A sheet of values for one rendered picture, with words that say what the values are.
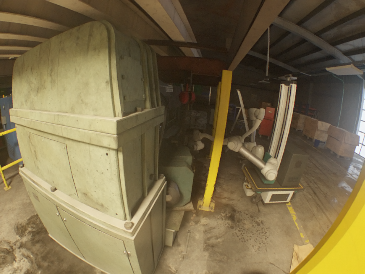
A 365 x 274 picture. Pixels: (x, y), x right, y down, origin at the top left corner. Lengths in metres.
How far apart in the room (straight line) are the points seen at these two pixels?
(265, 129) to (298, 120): 4.93
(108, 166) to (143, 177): 0.28
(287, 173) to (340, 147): 5.07
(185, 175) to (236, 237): 1.00
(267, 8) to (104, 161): 0.72
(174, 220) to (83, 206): 0.92
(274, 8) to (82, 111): 0.70
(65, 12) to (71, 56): 0.58
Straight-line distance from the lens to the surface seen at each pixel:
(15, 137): 3.58
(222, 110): 1.64
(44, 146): 0.98
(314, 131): 8.84
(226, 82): 1.64
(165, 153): 1.40
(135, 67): 0.70
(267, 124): 6.21
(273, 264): 1.87
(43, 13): 1.13
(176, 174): 1.31
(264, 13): 0.49
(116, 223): 0.79
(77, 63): 0.67
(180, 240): 1.76
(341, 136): 7.11
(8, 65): 2.41
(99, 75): 0.57
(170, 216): 1.58
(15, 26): 1.38
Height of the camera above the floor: 1.44
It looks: 17 degrees down
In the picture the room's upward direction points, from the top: 5 degrees clockwise
